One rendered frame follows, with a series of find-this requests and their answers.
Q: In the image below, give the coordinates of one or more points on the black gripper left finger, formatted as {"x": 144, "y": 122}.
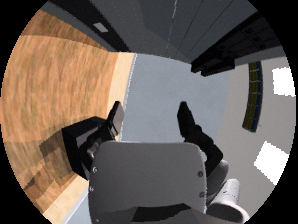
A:
{"x": 106, "y": 132}

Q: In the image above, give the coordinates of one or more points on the black metal rack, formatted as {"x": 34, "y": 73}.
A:
{"x": 203, "y": 32}

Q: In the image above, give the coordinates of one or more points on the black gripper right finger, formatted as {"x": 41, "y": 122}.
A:
{"x": 193, "y": 134}

